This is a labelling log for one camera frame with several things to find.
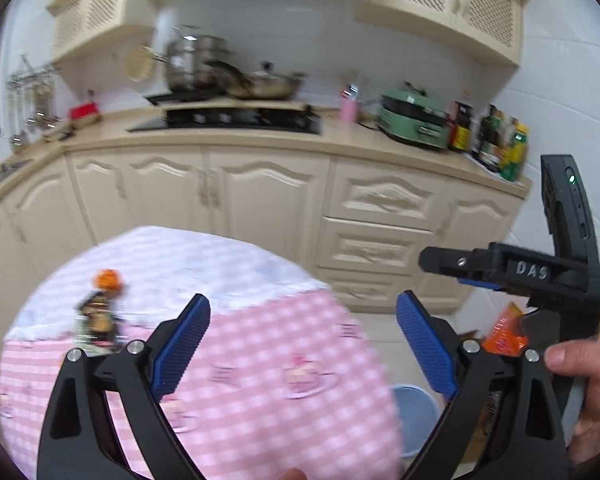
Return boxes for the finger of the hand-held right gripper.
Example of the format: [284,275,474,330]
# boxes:
[419,246,501,277]
[457,276,501,292]

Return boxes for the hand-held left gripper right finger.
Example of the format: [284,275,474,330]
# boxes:
[396,290,568,480]

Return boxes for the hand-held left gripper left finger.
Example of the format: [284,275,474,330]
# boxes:
[36,294,211,480]

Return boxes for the blue-grey trash bin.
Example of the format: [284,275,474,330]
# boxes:
[390,384,441,458]

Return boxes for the orange-capped drink bottle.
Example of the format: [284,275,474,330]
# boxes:
[76,291,127,346]

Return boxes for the orange mandarin peel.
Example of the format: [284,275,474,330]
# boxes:
[92,269,126,293]

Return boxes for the orange snack bag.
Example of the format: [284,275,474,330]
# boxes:
[482,302,528,358]

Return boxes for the pink checkered tablecloth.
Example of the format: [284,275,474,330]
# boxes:
[0,225,406,480]

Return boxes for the yellow and green bottle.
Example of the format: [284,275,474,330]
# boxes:
[500,117,530,182]

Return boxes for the dark green oil bottle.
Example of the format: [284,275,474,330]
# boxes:
[475,105,506,171]

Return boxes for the dark sauce bottle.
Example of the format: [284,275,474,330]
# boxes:
[447,100,476,153]

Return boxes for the green electric cooker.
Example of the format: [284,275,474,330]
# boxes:
[377,85,453,150]

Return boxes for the beige kitchen countertop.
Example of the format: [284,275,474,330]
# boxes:
[0,100,533,211]

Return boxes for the cream lower kitchen cabinets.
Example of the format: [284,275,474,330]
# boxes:
[0,152,526,321]

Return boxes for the pink utensil cup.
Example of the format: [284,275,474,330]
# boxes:
[339,92,359,123]

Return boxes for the black gas stove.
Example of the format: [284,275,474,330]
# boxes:
[126,105,323,136]

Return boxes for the steel kitchen sink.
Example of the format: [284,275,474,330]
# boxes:
[0,160,31,196]

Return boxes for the steel wok with lid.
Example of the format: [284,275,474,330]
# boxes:
[207,60,306,101]

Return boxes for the black induction cooker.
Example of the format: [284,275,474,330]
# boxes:
[145,87,226,106]

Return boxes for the red container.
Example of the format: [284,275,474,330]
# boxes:
[69,102,103,123]

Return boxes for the row of hanging utensils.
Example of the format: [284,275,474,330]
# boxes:
[7,82,56,136]

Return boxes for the steel steamer pot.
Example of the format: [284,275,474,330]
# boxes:
[162,35,231,93]

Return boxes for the round cream colander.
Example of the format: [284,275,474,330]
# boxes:
[126,46,156,83]

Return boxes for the wide cream lattice wall cabinet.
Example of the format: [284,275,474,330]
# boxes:
[355,0,536,66]

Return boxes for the wall utensil rack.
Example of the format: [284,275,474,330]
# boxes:
[5,57,56,86]

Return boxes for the small cream lattice wall cabinet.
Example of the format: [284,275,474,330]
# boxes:
[46,0,156,63]

